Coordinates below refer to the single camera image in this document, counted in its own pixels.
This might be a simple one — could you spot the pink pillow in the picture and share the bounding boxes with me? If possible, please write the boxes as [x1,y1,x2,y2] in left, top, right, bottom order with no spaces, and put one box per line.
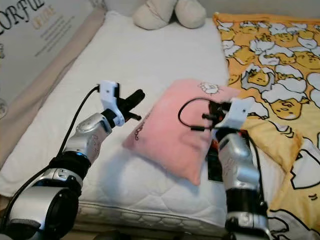
[122,78,241,187]

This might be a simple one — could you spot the dark book with red cover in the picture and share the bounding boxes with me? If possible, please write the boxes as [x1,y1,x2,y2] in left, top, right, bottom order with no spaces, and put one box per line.
[206,144,224,184]

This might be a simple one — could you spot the white quilted mattress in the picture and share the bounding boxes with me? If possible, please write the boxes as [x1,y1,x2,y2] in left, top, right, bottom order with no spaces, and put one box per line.
[0,11,298,238]

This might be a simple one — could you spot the yellow cartoon egg blanket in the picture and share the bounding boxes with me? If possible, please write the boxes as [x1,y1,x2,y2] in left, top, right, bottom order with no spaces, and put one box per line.
[212,12,320,240]

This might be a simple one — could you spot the beige plush toy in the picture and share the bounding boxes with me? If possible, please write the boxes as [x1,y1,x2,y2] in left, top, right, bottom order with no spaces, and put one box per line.
[132,0,207,31]

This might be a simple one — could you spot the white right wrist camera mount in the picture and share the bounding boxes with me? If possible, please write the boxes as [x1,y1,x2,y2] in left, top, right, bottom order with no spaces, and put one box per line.
[222,97,256,132]

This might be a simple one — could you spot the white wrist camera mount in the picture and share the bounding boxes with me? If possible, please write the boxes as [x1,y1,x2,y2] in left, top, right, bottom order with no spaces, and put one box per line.
[222,97,256,132]
[99,80,126,127]

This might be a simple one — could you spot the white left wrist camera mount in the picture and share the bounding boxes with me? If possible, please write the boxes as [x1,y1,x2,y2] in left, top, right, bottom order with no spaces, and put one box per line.
[99,80,126,127]

